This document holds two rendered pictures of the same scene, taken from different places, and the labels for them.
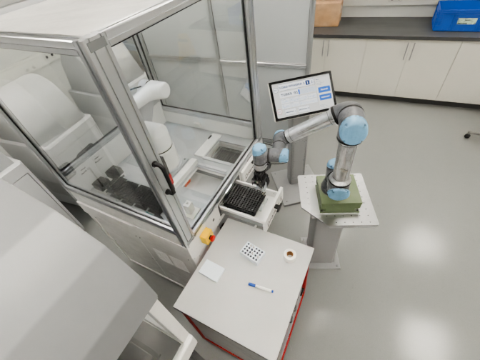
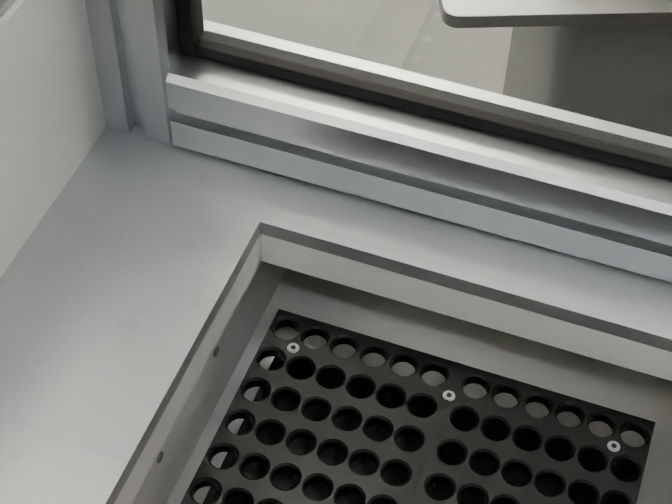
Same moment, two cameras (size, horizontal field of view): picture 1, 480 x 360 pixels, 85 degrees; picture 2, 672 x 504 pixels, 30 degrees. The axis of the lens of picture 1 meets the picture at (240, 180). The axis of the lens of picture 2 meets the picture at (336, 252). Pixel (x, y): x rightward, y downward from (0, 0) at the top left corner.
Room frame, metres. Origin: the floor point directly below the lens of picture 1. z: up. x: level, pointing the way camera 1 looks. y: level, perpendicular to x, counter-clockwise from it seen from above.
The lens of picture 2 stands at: (1.60, 0.28, 1.36)
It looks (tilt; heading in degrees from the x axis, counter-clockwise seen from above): 49 degrees down; 256
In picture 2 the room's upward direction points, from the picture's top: 1 degrees clockwise
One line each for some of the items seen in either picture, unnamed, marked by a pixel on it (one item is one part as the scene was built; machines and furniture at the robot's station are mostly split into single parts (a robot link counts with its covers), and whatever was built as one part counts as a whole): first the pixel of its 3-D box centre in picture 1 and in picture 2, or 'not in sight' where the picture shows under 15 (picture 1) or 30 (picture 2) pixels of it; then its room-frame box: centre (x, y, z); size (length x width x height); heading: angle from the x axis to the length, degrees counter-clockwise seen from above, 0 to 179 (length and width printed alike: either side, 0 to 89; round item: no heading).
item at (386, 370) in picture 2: not in sight; (454, 383); (1.46, -0.02, 0.90); 0.18 x 0.02 x 0.01; 147
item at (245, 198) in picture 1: (244, 200); not in sight; (1.09, -0.01, 0.87); 0.22 x 0.18 x 0.06; 57
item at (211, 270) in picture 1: (211, 270); not in sight; (0.70, 0.24, 0.77); 0.13 x 0.09 x 0.02; 53
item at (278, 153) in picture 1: (278, 153); not in sight; (1.06, -0.23, 1.25); 0.11 x 0.11 x 0.08; 73
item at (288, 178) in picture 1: (298, 149); not in sight; (1.91, -0.61, 0.51); 0.50 x 0.45 x 1.02; 4
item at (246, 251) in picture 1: (252, 253); not in sight; (0.76, 0.00, 0.78); 0.12 x 0.08 x 0.04; 45
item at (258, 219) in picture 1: (243, 200); not in sight; (1.10, 0.00, 0.86); 0.40 x 0.26 x 0.06; 57
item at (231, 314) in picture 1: (252, 300); not in sight; (0.64, 0.05, 0.38); 0.62 x 0.58 x 0.76; 147
